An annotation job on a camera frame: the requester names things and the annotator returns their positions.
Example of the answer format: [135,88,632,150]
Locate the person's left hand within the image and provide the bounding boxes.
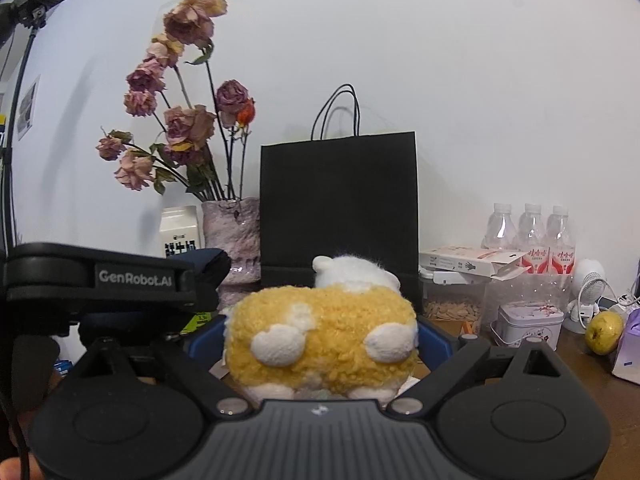
[0,453,44,480]

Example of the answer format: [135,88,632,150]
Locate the white green milk carton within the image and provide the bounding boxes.
[160,206,202,258]

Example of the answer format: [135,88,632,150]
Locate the wall poster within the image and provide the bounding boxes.
[15,76,40,140]

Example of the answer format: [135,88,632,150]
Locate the black studio light stand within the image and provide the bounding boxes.
[1,0,65,257]

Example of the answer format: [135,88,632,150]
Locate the middle clear water bottle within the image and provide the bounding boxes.
[516,204,549,274]

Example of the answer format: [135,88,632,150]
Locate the clear water bottle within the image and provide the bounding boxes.
[482,203,518,250]
[516,204,549,274]
[546,206,576,276]

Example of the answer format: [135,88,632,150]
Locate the black paper shopping bag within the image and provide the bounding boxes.
[259,84,421,304]

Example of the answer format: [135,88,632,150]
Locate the white charging cables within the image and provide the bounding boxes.
[596,291,640,316]

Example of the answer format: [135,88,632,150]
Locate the yellow white plush toy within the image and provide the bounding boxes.
[222,256,418,404]

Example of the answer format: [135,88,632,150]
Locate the red orange cardboard box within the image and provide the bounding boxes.
[189,315,476,392]

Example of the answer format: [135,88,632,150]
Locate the yellow green apple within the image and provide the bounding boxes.
[585,311,625,356]

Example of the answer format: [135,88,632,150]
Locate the navy blue zip pouch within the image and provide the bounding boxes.
[78,248,231,348]

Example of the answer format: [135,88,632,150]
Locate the white pink flat carton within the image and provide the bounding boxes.
[419,246,527,281]

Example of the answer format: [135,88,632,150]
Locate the clear seed container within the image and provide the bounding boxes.
[419,266,489,335]

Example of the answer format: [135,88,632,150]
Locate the purple tissue packet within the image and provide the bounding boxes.
[612,309,640,385]

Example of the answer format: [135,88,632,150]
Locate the right clear water bottle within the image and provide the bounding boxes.
[546,206,576,276]

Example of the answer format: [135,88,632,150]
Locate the purple textured ceramic vase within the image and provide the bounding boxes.
[202,197,262,310]

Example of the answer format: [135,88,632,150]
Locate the left clear water bottle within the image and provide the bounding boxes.
[482,203,518,250]

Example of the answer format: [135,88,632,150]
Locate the dried pink rose bouquet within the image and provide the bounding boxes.
[96,0,256,203]

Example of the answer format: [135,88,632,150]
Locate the white small desk fan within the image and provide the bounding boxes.
[563,259,608,335]

